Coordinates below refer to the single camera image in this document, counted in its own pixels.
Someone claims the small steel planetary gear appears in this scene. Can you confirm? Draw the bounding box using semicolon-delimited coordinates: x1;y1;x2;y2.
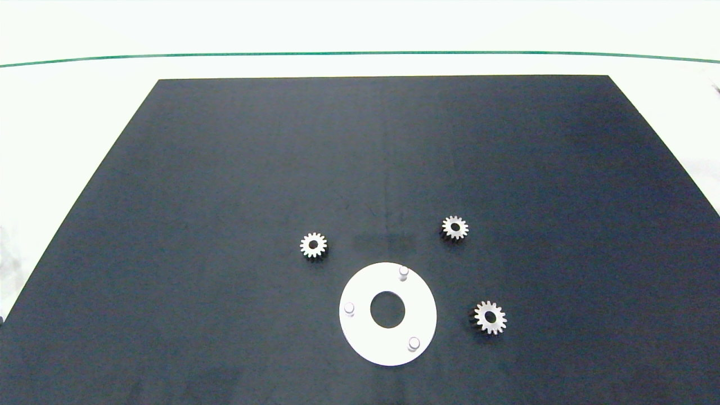
440;215;470;242
468;300;508;336
300;232;329;260

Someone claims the round white plate with pins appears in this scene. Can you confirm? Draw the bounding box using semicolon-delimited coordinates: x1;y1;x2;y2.
339;262;438;367

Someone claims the dark rectangular work mat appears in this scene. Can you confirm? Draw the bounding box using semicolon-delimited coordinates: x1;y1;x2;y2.
0;75;720;405

